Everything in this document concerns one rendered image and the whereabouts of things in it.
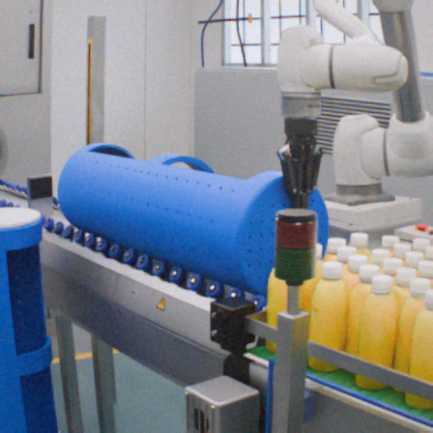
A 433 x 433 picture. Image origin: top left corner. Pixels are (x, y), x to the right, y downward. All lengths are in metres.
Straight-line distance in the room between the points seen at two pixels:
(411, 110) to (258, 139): 2.24
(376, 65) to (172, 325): 0.82
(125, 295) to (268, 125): 2.40
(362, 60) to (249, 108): 2.89
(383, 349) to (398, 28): 1.07
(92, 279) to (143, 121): 5.17
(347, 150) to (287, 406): 1.27
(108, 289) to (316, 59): 0.93
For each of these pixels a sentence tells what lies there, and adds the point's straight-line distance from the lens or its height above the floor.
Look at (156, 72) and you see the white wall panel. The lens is 7.37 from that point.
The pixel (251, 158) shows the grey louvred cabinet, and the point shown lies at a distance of 4.47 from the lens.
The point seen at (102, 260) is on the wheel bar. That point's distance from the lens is 2.19.
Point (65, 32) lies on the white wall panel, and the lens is 6.98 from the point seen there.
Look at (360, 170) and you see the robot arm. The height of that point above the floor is 1.16.
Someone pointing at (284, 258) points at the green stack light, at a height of 1.19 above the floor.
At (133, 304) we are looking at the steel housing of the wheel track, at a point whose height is 0.85.
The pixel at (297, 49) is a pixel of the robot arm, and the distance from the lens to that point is 1.62.
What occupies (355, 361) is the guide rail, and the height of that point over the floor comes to 0.97.
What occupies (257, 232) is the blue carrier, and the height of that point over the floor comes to 1.12.
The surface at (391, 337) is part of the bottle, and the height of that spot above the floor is 1.00.
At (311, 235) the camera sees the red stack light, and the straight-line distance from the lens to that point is 1.14.
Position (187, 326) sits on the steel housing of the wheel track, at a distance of 1.85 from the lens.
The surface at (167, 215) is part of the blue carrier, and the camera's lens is 1.83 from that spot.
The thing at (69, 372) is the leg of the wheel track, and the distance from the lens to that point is 2.69.
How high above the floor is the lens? 1.49
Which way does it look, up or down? 12 degrees down
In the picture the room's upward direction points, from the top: straight up
